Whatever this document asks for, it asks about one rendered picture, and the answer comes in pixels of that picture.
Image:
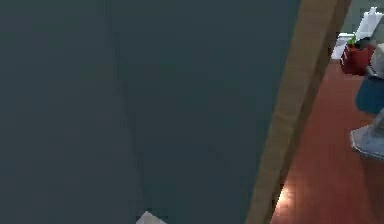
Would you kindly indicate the white flat object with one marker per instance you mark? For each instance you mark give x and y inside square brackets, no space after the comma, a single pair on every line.
[148,219]

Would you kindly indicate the red bin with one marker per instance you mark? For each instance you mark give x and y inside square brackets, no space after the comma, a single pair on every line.
[355,60]

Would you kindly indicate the green house plant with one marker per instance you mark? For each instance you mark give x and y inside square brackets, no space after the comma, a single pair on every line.
[352,41]

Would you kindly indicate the grey round sink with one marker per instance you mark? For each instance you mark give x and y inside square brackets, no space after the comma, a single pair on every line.
[368,140]

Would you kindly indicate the blue round bin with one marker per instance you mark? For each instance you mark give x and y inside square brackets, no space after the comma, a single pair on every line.
[370,95]

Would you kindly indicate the brown wooden door frame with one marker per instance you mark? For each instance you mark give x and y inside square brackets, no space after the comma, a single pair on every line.
[298,110]

